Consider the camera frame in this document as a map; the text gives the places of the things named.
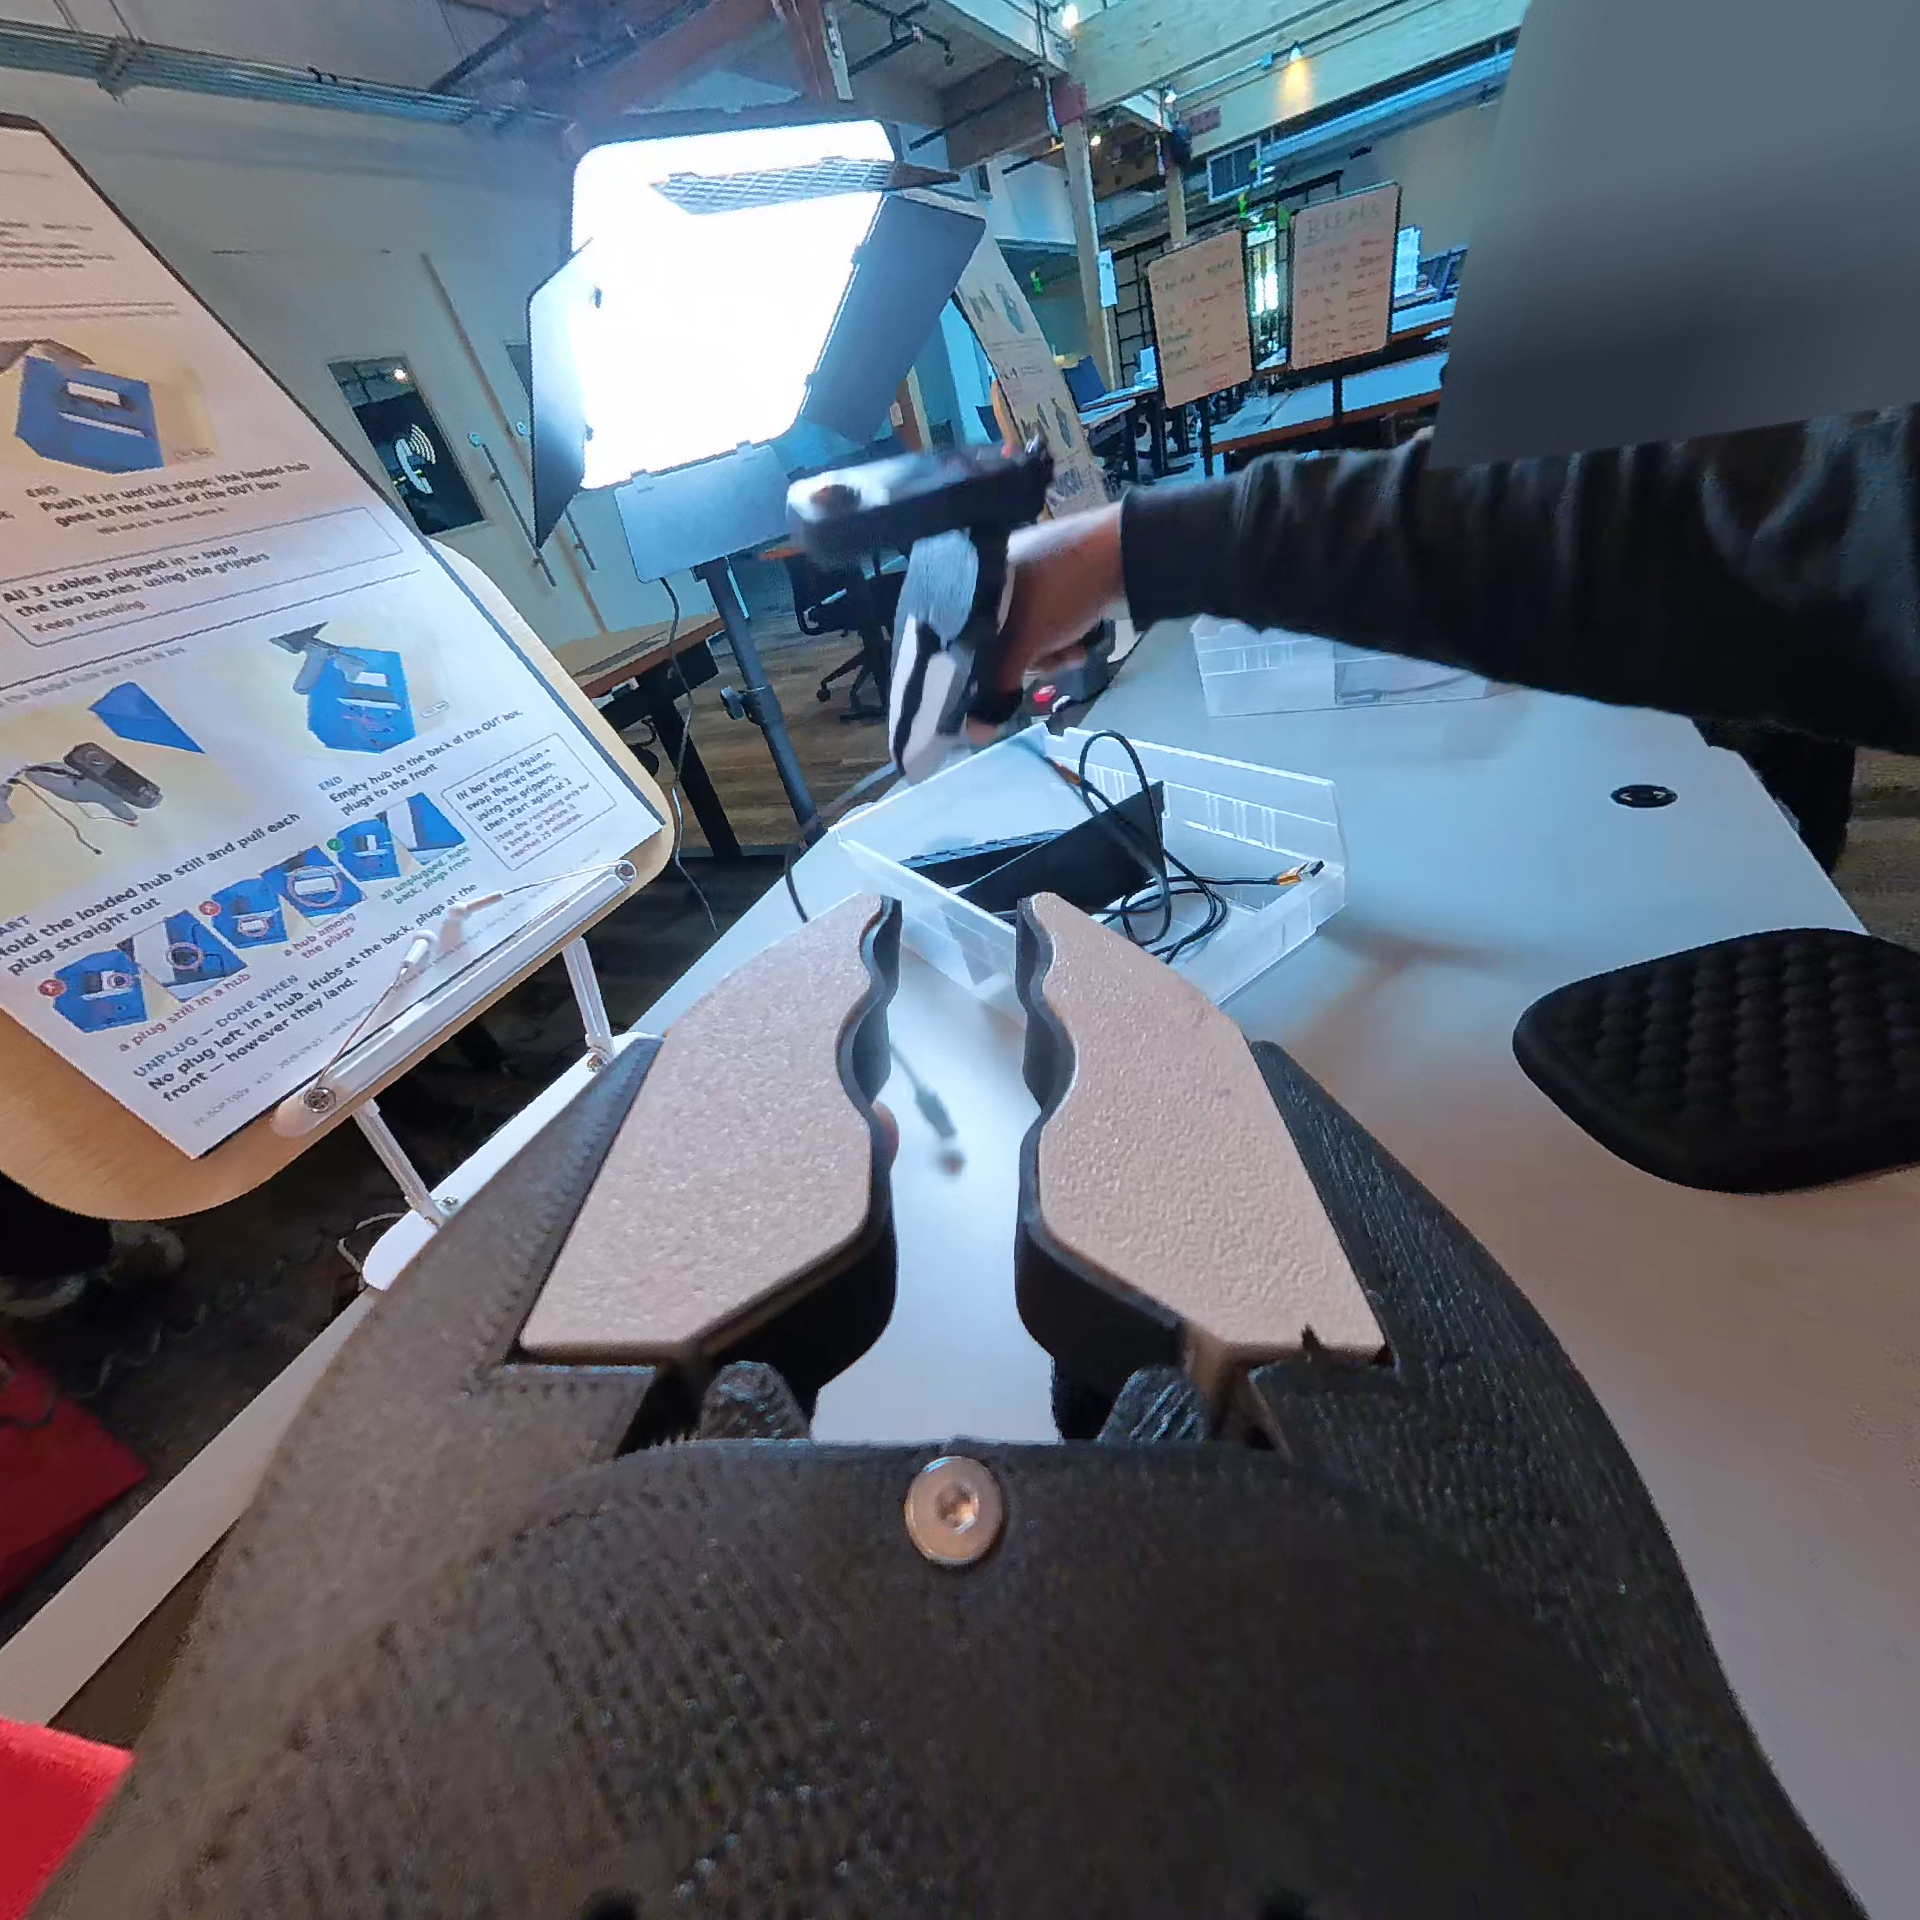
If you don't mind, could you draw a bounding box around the black usb cable orange plug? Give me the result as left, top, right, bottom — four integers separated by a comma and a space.
1049, 729, 1329, 963

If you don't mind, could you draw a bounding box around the person's right hand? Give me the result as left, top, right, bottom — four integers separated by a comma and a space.
967, 503, 1130, 736

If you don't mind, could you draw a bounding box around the thin grey usb cable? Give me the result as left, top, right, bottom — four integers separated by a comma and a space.
885, 1035, 970, 1175

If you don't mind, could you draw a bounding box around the black light stand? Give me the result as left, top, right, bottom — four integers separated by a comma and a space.
692, 555, 829, 847

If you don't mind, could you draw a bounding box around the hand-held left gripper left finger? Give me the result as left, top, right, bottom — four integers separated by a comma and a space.
514, 892, 906, 1368

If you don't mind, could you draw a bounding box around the person's right forearm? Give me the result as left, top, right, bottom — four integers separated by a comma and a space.
1118, 403, 1920, 752

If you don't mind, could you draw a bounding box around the wooden desk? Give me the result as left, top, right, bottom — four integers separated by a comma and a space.
563, 613, 746, 863

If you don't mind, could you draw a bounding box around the black usb hub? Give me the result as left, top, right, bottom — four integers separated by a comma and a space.
895, 780, 1167, 920

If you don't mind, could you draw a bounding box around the person's black clothing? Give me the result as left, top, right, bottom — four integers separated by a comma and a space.
1697, 718, 1863, 876

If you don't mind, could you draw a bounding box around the phone booth door sign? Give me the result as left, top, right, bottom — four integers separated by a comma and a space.
327, 355, 489, 536

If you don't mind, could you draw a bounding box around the red bag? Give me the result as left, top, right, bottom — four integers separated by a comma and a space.
0, 1342, 153, 1606

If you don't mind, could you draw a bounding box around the brown notice board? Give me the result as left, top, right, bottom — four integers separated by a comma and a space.
1286, 180, 1403, 374
1147, 223, 1258, 408

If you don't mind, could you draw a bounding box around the black wrist rest pad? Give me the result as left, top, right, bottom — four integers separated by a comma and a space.
1511, 928, 1920, 1198

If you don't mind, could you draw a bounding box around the black device red button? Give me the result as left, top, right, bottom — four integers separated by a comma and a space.
1019, 621, 1125, 723

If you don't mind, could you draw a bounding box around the white tray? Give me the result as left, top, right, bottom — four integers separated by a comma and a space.
270, 861, 663, 1291

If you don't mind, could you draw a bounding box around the red plastic box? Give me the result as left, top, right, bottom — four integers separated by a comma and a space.
0, 1717, 134, 1920

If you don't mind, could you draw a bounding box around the clear plastic box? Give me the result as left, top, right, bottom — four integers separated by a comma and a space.
1188, 613, 1509, 720
829, 724, 1347, 1011

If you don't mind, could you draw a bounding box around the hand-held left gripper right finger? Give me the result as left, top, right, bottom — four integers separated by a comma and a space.
1015, 892, 1391, 1367

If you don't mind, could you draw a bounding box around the pale standing banner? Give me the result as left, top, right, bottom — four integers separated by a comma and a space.
951, 231, 1114, 519

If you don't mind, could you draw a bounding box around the instruction sheet board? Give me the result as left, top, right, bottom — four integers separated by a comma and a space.
0, 111, 676, 1221

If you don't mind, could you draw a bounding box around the studio light panel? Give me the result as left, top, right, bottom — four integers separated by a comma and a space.
526, 118, 991, 587

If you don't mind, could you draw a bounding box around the black office chair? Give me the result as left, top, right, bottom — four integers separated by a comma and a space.
791, 551, 910, 724

